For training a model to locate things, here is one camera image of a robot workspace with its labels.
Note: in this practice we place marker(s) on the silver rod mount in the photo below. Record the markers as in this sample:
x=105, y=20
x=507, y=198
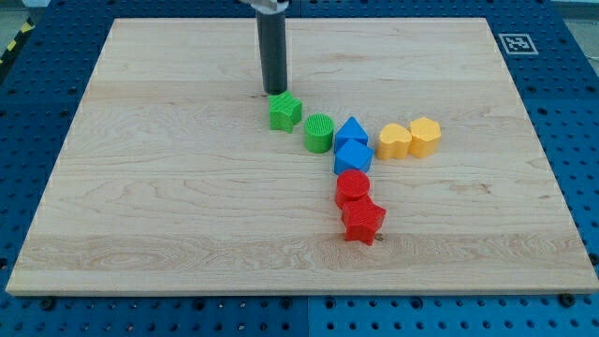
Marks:
x=268, y=6

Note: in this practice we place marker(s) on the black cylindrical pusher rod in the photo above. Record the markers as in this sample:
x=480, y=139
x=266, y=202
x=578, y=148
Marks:
x=272, y=50

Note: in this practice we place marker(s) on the green star block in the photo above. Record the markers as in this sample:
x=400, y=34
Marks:
x=285, y=111

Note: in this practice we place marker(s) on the red star block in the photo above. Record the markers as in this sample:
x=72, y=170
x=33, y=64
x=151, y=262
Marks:
x=362, y=218

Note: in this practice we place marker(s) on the green cylinder block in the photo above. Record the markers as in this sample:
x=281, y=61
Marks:
x=318, y=131

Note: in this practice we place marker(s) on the blue triangle block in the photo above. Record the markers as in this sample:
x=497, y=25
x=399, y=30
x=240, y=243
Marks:
x=351, y=129

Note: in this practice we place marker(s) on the blue cube block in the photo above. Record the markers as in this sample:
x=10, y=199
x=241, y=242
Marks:
x=353, y=155

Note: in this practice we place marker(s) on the yellow heart block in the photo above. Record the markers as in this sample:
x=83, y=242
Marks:
x=393, y=142

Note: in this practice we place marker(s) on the red cylinder block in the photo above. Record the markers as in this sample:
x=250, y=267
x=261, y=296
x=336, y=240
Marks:
x=351, y=185

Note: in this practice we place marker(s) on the wooden board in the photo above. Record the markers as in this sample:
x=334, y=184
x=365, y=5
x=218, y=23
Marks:
x=171, y=183

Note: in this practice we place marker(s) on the yellow hexagon block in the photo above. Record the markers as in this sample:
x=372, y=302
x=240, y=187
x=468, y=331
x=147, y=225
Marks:
x=426, y=134

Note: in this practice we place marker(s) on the white fiducial marker tag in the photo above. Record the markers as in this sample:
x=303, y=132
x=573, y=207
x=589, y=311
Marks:
x=518, y=44

